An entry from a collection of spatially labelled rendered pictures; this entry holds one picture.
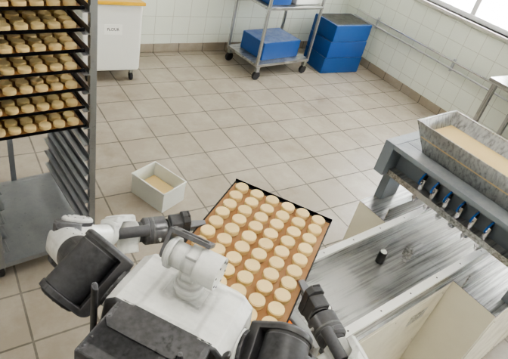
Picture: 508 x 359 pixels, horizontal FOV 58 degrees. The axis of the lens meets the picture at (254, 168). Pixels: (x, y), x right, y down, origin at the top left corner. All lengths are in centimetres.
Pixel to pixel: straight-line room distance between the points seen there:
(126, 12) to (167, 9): 97
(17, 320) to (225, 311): 177
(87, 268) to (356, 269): 113
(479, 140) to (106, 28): 319
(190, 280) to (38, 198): 215
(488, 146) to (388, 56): 411
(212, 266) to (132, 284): 18
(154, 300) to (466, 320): 144
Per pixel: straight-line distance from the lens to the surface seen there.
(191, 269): 86
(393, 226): 204
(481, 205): 188
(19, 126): 227
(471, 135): 215
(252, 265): 146
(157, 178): 327
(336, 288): 174
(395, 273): 192
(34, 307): 262
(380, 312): 166
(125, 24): 435
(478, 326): 207
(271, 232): 158
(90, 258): 99
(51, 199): 296
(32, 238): 273
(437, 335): 221
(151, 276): 96
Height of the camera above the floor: 207
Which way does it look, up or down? 34 degrees down
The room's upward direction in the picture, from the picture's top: 14 degrees clockwise
